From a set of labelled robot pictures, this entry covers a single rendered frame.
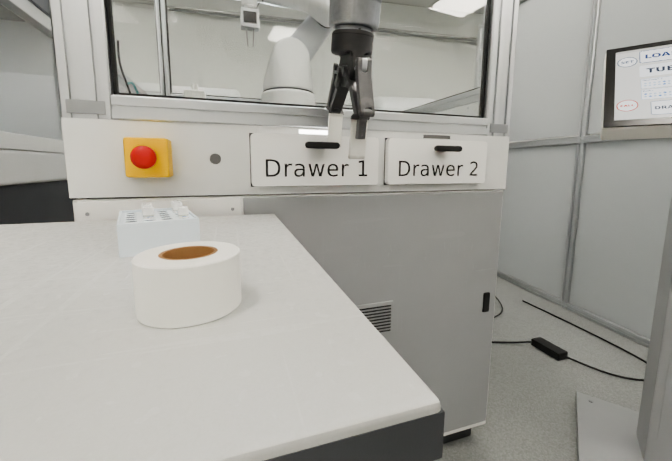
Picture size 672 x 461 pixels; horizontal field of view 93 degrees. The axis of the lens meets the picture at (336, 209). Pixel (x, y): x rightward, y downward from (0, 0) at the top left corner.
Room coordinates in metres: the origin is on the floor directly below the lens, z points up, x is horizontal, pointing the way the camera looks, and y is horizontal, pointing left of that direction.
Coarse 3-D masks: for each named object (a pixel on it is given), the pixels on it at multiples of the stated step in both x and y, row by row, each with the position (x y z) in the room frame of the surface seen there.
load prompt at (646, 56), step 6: (660, 48) 0.89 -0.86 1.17; (666, 48) 0.88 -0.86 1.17; (642, 54) 0.91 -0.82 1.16; (648, 54) 0.90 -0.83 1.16; (654, 54) 0.89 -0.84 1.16; (660, 54) 0.88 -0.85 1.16; (666, 54) 0.87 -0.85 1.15; (642, 60) 0.89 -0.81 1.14; (648, 60) 0.88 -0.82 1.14; (654, 60) 0.88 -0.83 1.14; (660, 60) 0.87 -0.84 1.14
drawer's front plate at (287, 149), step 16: (256, 144) 0.67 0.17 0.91; (272, 144) 0.68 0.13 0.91; (288, 144) 0.69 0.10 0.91; (304, 144) 0.70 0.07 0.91; (368, 144) 0.75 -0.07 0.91; (256, 160) 0.67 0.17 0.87; (288, 160) 0.69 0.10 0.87; (304, 160) 0.70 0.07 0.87; (320, 160) 0.71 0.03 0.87; (336, 160) 0.72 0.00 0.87; (352, 160) 0.74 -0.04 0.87; (368, 160) 0.75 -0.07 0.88; (256, 176) 0.67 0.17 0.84; (288, 176) 0.69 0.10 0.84; (320, 176) 0.71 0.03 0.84; (336, 176) 0.72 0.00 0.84; (352, 176) 0.74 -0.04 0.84; (368, 176) 0.75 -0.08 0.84
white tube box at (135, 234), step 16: (160, 208) 0.47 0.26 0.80; (128, 224) 0.35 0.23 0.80; (144, 224) 0.35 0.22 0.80; (160, 224) 0.36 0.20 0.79; (176, 224) 0.37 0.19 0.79; (192, 224) 0.38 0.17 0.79; (128, 240) 0.34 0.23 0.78; (144, 240) 0.35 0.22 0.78; (160, 240) 0.36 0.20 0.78; (176, 240) 0.37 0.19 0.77; (192, 240) 0.38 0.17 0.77; (128, 256) 0.34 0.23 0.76
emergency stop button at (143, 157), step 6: (132, 150) 0.56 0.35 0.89; (138, 150) 0.56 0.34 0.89; (144, 150) 0.56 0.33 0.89; (150, 150) 0.56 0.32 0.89; (132, 156) 0.55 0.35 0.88; (138, 156) 0.55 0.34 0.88; (144, 156) 0.56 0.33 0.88; (150, 156) 0.56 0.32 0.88; (156, 156) 0.57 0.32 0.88; (132, 162) 0.56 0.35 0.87; (138, 162) 0.56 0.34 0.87; (144, 162) 0.56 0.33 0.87; (150, 162) 0.56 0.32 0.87; (144, 168) 0.56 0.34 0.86
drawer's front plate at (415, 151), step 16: (400, 144) 0.77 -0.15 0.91; (416, 144) 0.79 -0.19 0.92; (432, 144) 0.80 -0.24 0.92; (448, 144) 0.82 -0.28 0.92; (464, 144) 0.83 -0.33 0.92; (480, 144) 0.85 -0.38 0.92; (400, 160) 0.78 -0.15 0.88; (416, 160) 0.79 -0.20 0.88; (432, 160) 0.80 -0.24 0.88; (448, 160) 0.82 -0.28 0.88; (464, 160) 0.83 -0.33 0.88; (480, 160) 0.85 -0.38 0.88; (400, 176) 0.78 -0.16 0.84; (416, 176) 0.79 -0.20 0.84; (432, 176) 0.80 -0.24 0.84; (448, 176) 0.82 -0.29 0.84; (464, 176) 0.83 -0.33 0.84; (480, 176) 0.85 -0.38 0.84
